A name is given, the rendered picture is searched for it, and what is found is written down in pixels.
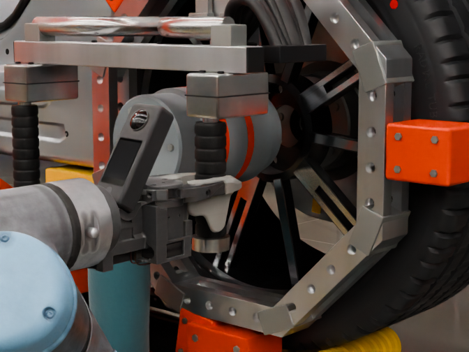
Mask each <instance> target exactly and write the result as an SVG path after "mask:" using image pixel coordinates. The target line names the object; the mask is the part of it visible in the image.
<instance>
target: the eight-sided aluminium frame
mask: <svg viewBox="0 0 469 352"><path fill-rule="evenodd" d="M177 1H178V0H123V1H122V3H121V5H120V6H119V7H118V9H117V11H116V13H115V14H114V15H113V17H167V15H168V13H169V12H170V11H171V10H172V8H173V6H174V5H175V4H176V2H177ZM304 2H305V3H306V5H307V6H308V7H309V8H310V9H311V11H312V12H313V14H314V15H315V16H316V17H317V18H318V19H319V21H320V22H321V24H322V25H323V26H324V28H325V29H326V30H327V31H328V32H329V34H330V35H331V36H332V38H333V39H334V40H335V41H336V43H337V44H338V46H339V47H340V48H341V49H342V51H344V53H345V54H346V56H347V57H348V58H349V60H350V61H351V62H352V63H353V64H354V66H355V67H356V68H357V70H358V72H359V116H358V154H357V222H356V224H355V225H354V226H353V227H352V228H351V229H350V230H349V231H348V232H347V233H346V234H345V235H344V236H343V237H342V238H341V239H340V240H339V241H338V242H337V243H336V244H335V245H334V246H333V247H332V248H331V249H330V250H329V251H328V252H327V253H326V254H325V255H324V256H323V257H322V258H321V259H320V260H319V261H318V262H317V263H316V264H315V265H314V266H313V267H312V268H311V269H310V270H309V271H308V272H307V273H306V274H305V275H304V276H303V277H302V278H301V279H300V280H299V281H298V282H297V283H296V284H295V285H294V286H293V287H292V288H291V289H290V290H289V291H288V292H287V293H286V294H285V295H281V294H278V293H272V292H268V291H263V290H259V289H256V288H250V287H247V286H241V285H237V284H232V283H228V282H225V281H219V280H216V279H210V278H206V277H202V276H200V275H199V273H198V271H197V270H196V269H195V267H194V266H193V264H192V262H191V261H190V259H189V258H188V257H185V258H180V259H177V260H174V261H169V262H166V263H161V264H158V265H156V264H153V263H151V264H150V282H151V284H152V286H153V287H154V289H155V291H154V293H155V294H156V295H157V296H158V297H159V298H160V299H161V300H162V302H163V304H164V305H165V306H166V307H168V308H171V309H174V310H175V311H177V312H180V311H181V308H184V309H186V310H188V311H190V312H192V313H194V314H196V315H198V316H202V317H205V318H210V319H213V320H216V321H221V322H224V323H229V324H232V325H237V326H239V327H243V328H248V329H251V330H255V331H258V332H263V333H264V335H274V336H277V337H284V336H287V335H290V334H292V333H295V332H298V331H300V330H303V329H306V328H308V327H309V326H310V325H311V324H313V323H314V322H315V321H316V320H318V319H319V318H322V316H321V315H322V314H323V313H324V312H325V311H327V310H328V309H329V308H330V307H331V306H332V305H333V304H334V303H335V302H336V301H337V300H338V299H339V298H340V297H341V296H342V295H343V294H344V293H345V292H346V291H347V290H348V289H349V288H351V287H352V286H353V285H354V284H355V283H356V282H357V281H358V280H359V279H360V278H361V277H362V276H364V275H365V274H366V273H367V272H368V271H369V270H370V269H371V268H372V267H373V266H374V265H375V264H376V263H377V262H378V261H379V260H380V259H381V258H382V257H383V256H384V255H385V254H386V253H387V252H388V251H390V250H391V249H393V248H396V246H397V244H398V242H399V241H400V240H402V239H403V238H404V237H405V236H406V235H407V233H408V217H409V216H410V212H411V211H410V210H409V209H408V200H409V182H402V181H396V180H390V179H387V178H386V177H385V162H386V132H387V125H388V124H389V123H393V122H402V121H408V120H411V96H412V82H414V81H415V80H414V78H413V75H412V57H411V56H410V55H409V53H408V52H407V51H406V49H405V48H404V47H403V44H402V41H401V40H397V38H396V37H395V36H394V34H393V33H392V32H391V31H390V30H389V29H388V27H387V26H386V25H385V23H384V22H383V21H382V20H381V19H380V18H379V16H378V15H377V14H376V13H375V11H374V10H373V9H372V7H370V5H369V4H368V3H367V2H366V0H304ZM152 37H153V36H97V39H96V40H97V42H105V43H148V42H149V41H150V40H151V38H152ZM89 69H91V79H92V112H93V144H94V173H93V174H91V175H92V177H93V181H94V184H95V185H97V184H98V182H99V179H100V178H101V175H102V174H103V171H104V169H105V166H106V164H107V162H108V159H109V157H110V155H111V153H112V150H113V149H114V147H113V133H114V125H115V122H116V119H117V116H118V114H119V111H120V110H121V108H122V107H123V106H124V104H125V103H126V102H127V101H128V100H130V99H131V98H133V97H135V96H137V69H136V68H112V67H97V66H90V67H89ZM394 91H395V96H394ZM375 93H376V95H377V97H375ZM375 132H376V133H375ZM374 166H375V169H374ZM392 198H393V200H392ZM373 201H374V203H373Z"/></svg>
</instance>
